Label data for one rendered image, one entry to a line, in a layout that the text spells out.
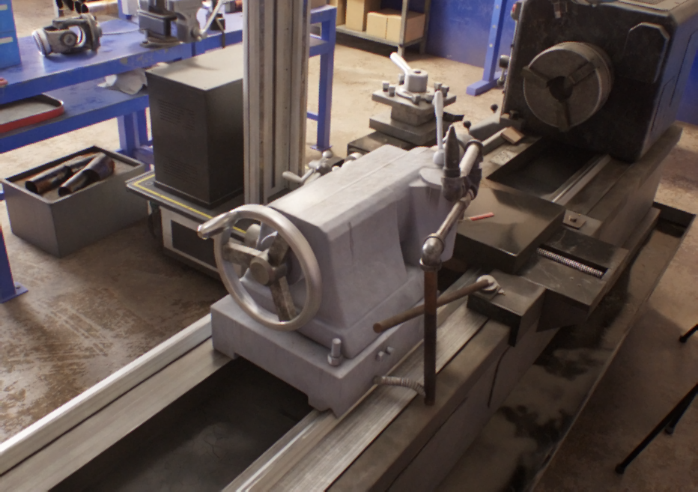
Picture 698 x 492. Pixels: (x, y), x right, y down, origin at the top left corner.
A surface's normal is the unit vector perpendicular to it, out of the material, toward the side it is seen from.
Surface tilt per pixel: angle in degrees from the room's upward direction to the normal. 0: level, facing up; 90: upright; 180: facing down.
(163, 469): 23
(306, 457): 0
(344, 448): 0
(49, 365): 0
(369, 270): 70
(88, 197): 90
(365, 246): 76
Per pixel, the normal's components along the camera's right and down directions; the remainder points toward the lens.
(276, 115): 0.84, 0.33
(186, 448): 0.27, -0.86
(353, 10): -0.54, 0.39
